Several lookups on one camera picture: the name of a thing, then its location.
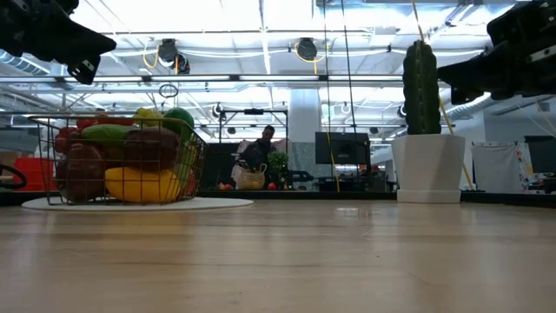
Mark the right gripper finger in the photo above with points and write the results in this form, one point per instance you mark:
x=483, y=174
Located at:
x=491, y=69
x=462, y=95

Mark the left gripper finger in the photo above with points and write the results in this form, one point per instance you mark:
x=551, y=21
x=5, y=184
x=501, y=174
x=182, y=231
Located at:
x=87, y=71
x=74, y=41

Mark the green cucumber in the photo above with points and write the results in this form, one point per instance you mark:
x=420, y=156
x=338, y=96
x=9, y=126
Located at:
x=108, y=134

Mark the red grape bunch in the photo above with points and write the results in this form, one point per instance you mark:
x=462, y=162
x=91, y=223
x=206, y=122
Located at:
x=65, y=135

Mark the green grape bunch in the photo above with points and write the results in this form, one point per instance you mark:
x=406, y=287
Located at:
x=147, y=117

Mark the dark purple-red fruit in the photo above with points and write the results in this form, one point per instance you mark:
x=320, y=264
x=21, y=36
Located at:
x=152, y=150

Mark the small green lime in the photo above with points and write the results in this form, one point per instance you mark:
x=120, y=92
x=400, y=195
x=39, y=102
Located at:
x=180, y=119

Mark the dark red pomegranate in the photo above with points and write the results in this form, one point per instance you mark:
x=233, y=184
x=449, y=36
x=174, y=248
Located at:
x=80, y=178

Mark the yellow orange mango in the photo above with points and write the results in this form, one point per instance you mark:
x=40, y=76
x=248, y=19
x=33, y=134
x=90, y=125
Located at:
x=143, y=187

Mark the light green pear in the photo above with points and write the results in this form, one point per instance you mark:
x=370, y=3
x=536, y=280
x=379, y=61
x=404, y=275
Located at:
x=187, y=161

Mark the red apple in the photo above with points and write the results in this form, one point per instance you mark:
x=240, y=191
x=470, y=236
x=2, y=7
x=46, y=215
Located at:
x=189, y=186

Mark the colourful toy produce pile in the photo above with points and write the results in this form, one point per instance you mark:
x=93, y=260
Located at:
x=226, y=187

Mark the wicker basket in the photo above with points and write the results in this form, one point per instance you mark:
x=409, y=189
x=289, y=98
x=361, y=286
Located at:
x=252, y=179

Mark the small black ceiling reel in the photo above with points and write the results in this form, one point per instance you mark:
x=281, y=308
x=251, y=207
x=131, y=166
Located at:
x=401, y=111
x=217, y=109

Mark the white hanging cloth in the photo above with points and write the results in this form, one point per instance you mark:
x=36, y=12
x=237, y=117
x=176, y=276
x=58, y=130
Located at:
x=497, y=167

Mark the white plant pot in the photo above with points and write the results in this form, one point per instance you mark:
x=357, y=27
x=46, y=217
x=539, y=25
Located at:
x=428, y=169

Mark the black box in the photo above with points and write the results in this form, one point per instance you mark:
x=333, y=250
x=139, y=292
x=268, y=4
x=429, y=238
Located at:
x=540, y=152

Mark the red storage bin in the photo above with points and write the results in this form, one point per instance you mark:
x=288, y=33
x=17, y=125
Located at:
x=32, y=174

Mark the black monitor screen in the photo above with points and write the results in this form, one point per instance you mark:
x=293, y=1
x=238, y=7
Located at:
x=343, y=148

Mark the black cabinet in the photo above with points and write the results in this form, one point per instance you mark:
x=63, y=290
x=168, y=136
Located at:
x=217, y=163

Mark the white building column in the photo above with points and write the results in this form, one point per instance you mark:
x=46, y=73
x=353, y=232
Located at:
x=304, y=117

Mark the black low machine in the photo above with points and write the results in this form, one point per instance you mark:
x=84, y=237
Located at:
x=300, y=178

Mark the white round placemat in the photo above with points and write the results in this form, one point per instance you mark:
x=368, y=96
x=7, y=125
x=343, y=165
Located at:
x=217, y=203

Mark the person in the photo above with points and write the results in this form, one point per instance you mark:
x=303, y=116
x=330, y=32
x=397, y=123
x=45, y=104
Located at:
x=258, y=152

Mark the green leafy plant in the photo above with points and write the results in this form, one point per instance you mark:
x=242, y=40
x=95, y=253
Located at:
x=278, y=163

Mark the small red toy fruit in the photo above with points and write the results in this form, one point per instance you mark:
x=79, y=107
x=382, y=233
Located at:
x=272, y=186

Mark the silver air duct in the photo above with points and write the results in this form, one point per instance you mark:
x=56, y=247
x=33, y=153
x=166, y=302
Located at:
x=469, y=108
x=26, y=69

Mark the black ceiling light rail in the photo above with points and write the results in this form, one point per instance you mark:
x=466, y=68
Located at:
x=321, y=78

